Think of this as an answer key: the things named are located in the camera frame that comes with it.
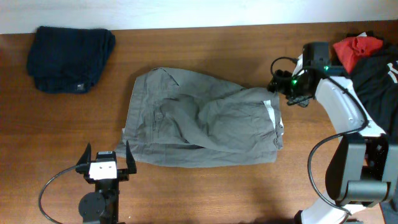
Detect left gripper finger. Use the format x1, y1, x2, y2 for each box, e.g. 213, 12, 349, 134
126, 141, 137, 174
77, 143, 91, 165

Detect grey shorts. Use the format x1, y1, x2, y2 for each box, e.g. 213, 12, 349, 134
116, 67, 284, 168

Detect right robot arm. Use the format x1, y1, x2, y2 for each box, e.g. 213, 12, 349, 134
268, 66, 397, 223

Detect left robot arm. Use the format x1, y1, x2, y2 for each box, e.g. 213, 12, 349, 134
75, 144, 137, 224

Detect red garment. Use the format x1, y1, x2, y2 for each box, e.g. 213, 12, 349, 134
333, 36, 383, 73

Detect black printed t-shirt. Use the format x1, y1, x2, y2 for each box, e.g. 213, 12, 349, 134
349, 31, 397, 140

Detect folded navy blue garment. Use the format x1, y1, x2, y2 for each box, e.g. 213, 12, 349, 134
26, 26, 116, 94

